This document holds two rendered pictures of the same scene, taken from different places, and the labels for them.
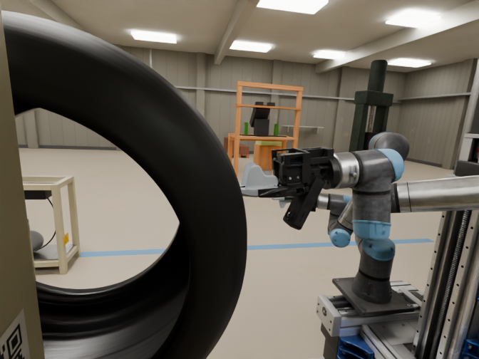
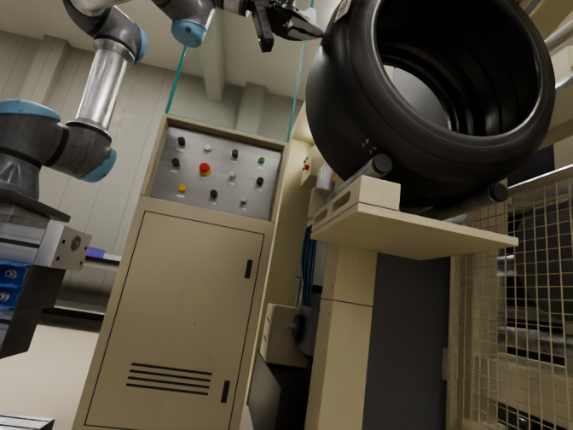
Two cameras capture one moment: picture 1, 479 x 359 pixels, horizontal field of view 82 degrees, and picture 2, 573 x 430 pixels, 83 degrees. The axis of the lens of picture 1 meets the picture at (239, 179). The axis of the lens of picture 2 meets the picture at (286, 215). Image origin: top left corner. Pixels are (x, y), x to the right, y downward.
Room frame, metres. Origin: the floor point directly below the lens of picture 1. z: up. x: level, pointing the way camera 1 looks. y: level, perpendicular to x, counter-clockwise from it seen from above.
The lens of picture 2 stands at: (1.19, 0.06, 0.59)
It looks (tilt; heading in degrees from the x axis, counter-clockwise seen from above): 15 degrees up; 185
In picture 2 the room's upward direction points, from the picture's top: 9 degrees clockwise
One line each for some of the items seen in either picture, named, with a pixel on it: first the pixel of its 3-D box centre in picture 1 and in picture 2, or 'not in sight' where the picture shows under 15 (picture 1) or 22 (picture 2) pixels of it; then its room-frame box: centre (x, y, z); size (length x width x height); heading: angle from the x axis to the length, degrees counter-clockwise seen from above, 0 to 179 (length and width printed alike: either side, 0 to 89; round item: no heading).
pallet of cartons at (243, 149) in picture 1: (236, 147); not in sight; (10.33, 0.19, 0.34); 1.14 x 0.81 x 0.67; 11
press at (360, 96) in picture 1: (369, 127); not in sight; (6.08, -2.76, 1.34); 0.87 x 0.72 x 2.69; 100
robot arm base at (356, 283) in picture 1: (372, 281); not in sight; (1.01, -0.56, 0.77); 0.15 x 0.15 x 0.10
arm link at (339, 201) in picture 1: (340, 204); not in sight; (1.18, -0.45, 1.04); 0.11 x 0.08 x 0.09; 75
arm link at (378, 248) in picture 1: (376, 253); not in sight; (1.02, -0.56, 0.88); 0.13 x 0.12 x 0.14; 165
